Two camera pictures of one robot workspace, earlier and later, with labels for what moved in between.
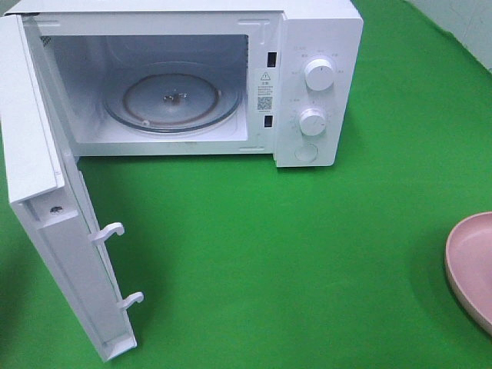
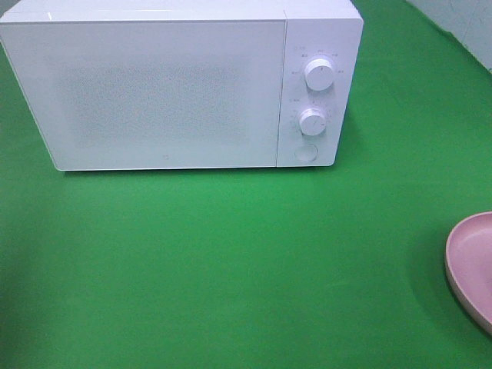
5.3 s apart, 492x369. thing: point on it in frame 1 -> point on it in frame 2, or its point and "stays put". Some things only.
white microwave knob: [313, 122] stays put
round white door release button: [307, 152] stays put
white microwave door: [47, 194] -> [151, 94]
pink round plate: [468, 267] stays put
